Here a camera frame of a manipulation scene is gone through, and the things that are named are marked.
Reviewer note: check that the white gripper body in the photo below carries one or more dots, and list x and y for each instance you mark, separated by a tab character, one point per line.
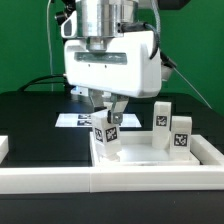
125	68

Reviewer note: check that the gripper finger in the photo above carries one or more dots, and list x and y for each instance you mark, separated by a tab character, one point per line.
115	113
96	98

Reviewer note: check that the white square table top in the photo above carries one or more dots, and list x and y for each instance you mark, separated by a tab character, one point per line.
136	150

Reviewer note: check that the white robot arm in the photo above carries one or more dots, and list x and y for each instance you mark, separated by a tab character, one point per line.
96	22

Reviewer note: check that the white base marker plate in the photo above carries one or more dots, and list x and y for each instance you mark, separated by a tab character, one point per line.
84	120

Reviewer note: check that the white u-shaped obstacle fence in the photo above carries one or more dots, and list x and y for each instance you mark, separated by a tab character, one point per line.
209	175

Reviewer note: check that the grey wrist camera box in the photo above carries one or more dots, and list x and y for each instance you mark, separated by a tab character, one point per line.
167	66

